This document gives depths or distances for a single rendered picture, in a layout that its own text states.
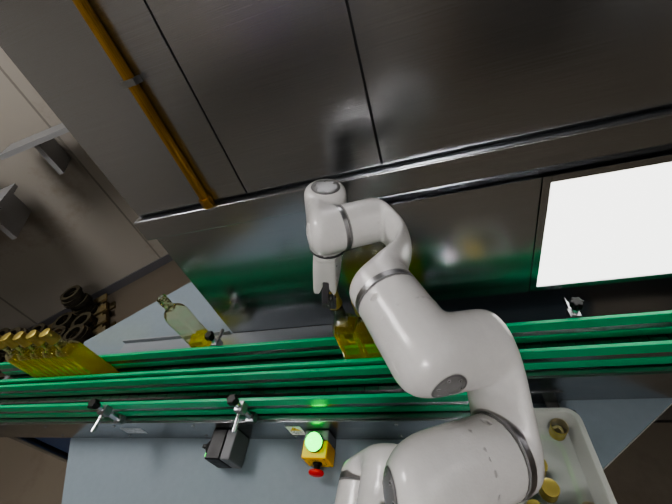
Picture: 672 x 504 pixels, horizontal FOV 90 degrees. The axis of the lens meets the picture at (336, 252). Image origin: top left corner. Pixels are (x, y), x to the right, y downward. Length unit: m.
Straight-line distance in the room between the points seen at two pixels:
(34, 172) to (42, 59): 2.65
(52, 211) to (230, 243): 2.78
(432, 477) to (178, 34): 0.73
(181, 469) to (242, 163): 0.93
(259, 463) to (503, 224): 0.92
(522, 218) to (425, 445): 0.57
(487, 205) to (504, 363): 0.45
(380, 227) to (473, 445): 0.31
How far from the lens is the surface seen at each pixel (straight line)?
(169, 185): 0.90
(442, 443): 0.38
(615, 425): 1.12
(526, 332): 0.99
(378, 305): 0.38
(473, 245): 0.85
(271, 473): 1.14
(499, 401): 0.43
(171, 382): 1.21
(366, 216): 0.53
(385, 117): 0.69
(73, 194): 3.55
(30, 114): 3.43
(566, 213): 0.86
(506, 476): 0.41
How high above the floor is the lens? 1.74
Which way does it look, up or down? 39 degrees down
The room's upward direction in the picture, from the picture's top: 21 degrees counter-clockwise
